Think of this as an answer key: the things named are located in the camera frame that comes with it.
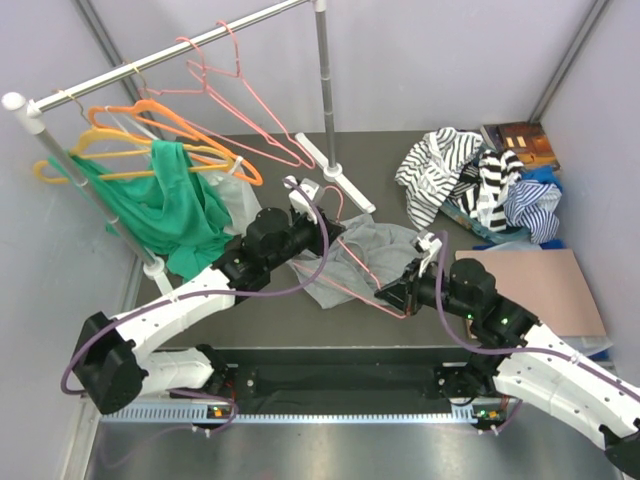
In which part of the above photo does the book with dark cover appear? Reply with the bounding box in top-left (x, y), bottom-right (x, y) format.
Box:
top-left (480, 122), bottom-right (561, 171)

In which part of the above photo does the blue white striped shirt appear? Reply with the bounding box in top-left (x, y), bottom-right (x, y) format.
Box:
top-left (504, 180), bottom-right (562, 244)

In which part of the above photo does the pink cardboard sheet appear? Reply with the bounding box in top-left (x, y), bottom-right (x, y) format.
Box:
top-left (455, 249), bottom-right (606, 339)

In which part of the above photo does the pink wire hanger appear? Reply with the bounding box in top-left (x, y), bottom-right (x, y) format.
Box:
top-left (135, 36), bottom-right (317, 155)
top-left (186, 20), bottom-right (316, 170)
top-left (293, 186), bottom-right (407, 320)

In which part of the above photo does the black white striped shirt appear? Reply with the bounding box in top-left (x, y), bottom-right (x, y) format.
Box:
top-left (394, 127), bottom-right (484, 229)

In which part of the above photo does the orange plastic hanger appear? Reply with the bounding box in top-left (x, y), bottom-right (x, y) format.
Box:
top-left (88, 97), bottom-right (263, 186)

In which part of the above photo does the grey tank top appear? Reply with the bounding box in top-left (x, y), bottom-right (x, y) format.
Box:
top-left (288, 214), bottom-right (417, 309)

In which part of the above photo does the bold black white striped garment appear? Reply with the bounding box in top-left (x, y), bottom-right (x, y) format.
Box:
top-left (448, 150), bottom-right (523, 232)

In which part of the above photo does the yellow plastic hanger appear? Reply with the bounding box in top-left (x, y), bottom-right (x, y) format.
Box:
top-left (33, 89), bottom-right (236, 185)

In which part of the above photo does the silver clothes rack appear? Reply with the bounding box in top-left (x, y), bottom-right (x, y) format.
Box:
top-left (0, 0), bottom-right (377, 296)

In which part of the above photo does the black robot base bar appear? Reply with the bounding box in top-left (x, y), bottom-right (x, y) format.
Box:
top-left (199, 346), bottom-right (488, 415)

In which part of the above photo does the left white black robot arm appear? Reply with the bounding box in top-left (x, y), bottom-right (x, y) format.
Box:
top-left (71, 208), bottom-right (344, 415)

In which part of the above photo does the white garment on hanger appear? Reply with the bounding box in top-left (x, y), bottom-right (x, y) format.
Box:
top-left (99, 107), bottom-right (264, 236)

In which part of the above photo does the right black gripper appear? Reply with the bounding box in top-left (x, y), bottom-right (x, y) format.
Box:
top-left (375, 257), bottom-right (476, 320)

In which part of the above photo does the grey slotted cable duct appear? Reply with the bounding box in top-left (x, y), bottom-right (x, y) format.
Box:
top-left (101, 402), bottom-right (480, 425)

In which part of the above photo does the blue garment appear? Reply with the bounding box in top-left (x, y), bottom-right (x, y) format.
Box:
top-left (521, 165), bottom-right (564, 192)

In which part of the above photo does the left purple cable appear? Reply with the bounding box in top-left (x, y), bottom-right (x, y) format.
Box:
top-left (60, 175), bottom-right (329, 396)

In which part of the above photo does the green tank top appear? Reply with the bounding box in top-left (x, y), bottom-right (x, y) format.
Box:
top-left (72, 141), bottom-right (232, 281)

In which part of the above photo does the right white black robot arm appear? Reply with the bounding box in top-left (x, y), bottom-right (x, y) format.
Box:
top-left (375, 258), bottom-right (639, 479)

